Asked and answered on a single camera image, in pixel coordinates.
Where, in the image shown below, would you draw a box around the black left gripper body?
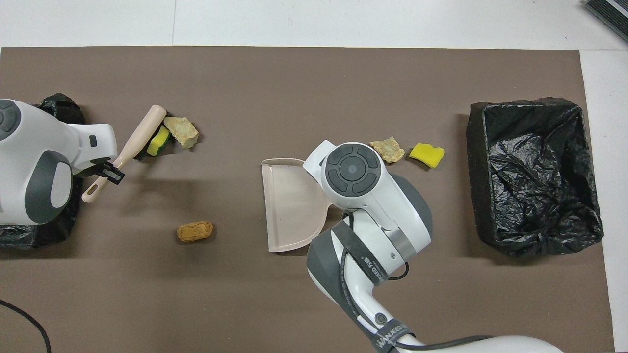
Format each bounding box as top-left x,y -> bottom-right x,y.
73,156 -> 115,178

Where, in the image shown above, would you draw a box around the beige hand brush black bristles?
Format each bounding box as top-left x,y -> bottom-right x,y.
81,104 -> 171,204

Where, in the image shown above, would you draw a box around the yellow sponge with green backing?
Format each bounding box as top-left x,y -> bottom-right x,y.
146,126 -> 172,157

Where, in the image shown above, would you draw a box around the beige stone-like chunk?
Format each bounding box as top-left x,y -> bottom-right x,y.
163,116 -> 200,149

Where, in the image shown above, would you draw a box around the brown peanut-shaped bread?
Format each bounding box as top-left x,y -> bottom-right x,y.
176,221 -> 215,243

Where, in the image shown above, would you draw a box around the beige plastic dustpan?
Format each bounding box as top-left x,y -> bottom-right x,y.
261,158 -> 344,253

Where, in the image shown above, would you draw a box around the black bag lined bin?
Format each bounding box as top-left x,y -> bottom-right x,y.
466,97 -> 604,258
0,93 -> 86,249

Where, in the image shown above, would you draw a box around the brown paper table mat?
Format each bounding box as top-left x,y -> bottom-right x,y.
0,47 -> 615,353

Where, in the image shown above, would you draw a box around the pale crumpled beige chunk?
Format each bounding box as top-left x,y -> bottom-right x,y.
369,136 -> 406,164

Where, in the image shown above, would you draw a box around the yellow rounded sponge piece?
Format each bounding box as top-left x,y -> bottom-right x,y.
409,143 -> 445,169

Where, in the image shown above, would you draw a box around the dark ribbed device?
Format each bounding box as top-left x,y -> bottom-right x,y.
584,0 -> 628,43

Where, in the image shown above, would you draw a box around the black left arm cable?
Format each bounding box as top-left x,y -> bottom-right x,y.
0,298 -> 52,353

